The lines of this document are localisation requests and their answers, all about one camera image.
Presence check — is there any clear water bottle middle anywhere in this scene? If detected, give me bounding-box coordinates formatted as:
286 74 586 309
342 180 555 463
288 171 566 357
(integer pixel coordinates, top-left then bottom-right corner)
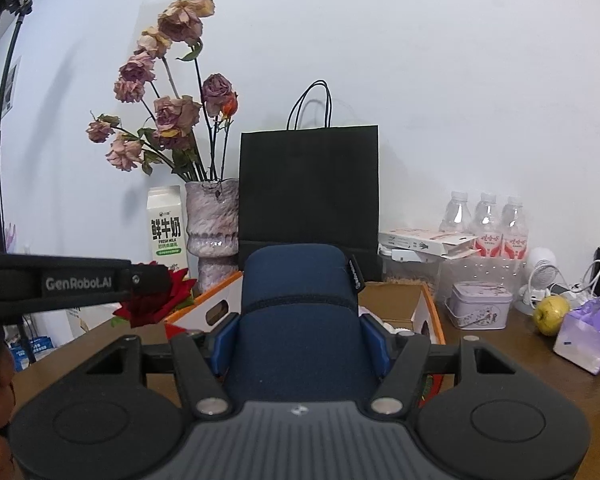
471 193 503 258

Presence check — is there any navy blue pouch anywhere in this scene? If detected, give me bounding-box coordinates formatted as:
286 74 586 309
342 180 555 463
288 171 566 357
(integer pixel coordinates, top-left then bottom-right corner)
224 244 378 403

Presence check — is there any white cable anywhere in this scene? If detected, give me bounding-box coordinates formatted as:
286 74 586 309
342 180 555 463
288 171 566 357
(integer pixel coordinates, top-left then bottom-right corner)
526 259 600 311

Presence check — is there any clear water bottle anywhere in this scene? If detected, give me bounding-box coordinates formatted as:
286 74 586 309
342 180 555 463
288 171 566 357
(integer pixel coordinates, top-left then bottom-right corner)
501 196 529 260
471 193 503 258
439 191 471 233

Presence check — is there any blue white snack packet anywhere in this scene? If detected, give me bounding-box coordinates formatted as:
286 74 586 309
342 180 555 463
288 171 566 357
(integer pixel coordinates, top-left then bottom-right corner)
7 331 56 371

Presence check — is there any purple white paper pouch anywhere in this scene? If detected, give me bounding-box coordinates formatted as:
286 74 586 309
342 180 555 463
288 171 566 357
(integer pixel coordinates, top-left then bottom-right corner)
553 298 600 375

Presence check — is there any clear plastic food container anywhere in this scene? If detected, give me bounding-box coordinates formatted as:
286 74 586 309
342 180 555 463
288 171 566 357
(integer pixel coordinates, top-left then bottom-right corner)
379 245 526 304

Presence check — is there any dried pink rose bouquet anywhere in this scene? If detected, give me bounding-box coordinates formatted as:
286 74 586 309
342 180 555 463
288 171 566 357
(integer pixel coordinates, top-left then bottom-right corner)
86 0 239 182

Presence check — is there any yellow green apple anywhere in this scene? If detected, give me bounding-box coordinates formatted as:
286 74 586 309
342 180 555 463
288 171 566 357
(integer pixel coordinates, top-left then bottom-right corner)
532 296 570 337

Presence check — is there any black paper shopping bag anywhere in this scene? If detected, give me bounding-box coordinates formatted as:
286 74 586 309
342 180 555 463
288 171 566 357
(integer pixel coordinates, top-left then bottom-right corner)
238 79 382 282

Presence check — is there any purple fuzzy vase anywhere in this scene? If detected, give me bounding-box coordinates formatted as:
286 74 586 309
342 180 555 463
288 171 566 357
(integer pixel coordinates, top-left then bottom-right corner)
185 178 239 292

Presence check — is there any clear water bottle right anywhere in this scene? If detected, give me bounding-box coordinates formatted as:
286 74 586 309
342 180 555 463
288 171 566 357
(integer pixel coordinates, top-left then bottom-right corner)
501 196 529 260

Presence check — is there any clear water bottle left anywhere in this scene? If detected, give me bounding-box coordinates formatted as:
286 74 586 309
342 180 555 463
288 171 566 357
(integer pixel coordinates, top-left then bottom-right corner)
439 191 471 233

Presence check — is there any white green milk carton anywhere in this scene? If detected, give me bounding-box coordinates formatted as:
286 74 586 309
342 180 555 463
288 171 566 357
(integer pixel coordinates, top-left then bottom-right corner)
147 185 188 271

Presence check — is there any white flat glove box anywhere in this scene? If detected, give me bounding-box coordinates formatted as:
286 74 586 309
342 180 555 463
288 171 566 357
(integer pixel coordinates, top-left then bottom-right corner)
378 230 478 259

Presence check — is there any lavender printed tin box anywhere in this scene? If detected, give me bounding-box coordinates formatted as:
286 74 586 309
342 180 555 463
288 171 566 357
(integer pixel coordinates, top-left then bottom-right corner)
444 282 513 330

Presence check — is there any orange cardboard box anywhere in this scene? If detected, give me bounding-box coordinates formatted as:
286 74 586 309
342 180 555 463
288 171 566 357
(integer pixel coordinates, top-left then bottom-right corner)
164 274 444 406

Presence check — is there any red fabric rose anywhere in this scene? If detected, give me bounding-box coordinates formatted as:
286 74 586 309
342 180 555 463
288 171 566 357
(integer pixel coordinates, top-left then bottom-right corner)
112 261 197 327

